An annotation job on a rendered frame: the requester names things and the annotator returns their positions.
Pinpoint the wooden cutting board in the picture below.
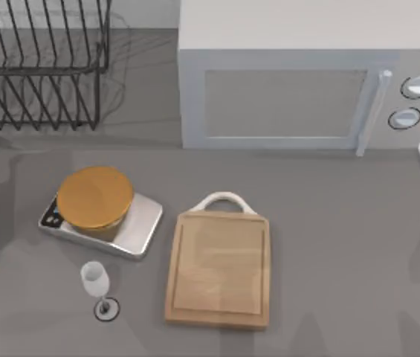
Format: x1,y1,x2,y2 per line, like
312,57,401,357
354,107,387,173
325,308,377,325
164,191,271,332

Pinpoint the silver kitchen scale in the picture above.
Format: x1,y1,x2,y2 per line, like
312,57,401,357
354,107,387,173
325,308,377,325
38,192,164,260

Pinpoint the orange round plate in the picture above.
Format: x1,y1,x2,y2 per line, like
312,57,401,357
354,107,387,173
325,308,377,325
56,166,135,228

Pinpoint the clear wine glass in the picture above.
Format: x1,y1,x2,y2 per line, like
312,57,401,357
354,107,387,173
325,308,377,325
80,261,120,321

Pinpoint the pale microwave oven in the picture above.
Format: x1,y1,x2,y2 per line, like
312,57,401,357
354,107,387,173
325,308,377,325
177,0,420,157

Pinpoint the small microwave knob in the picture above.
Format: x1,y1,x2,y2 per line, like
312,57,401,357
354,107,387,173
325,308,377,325
387,107,420,130

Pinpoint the large microwave knob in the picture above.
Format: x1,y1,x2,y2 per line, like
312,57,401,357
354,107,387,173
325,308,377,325
400,73,420,100

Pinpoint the microwave door handle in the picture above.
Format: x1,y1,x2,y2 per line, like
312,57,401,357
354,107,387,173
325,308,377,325
355,68,393,157

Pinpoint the black wire dish rack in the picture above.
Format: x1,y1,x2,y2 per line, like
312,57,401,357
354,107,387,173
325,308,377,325
0,0,113,131

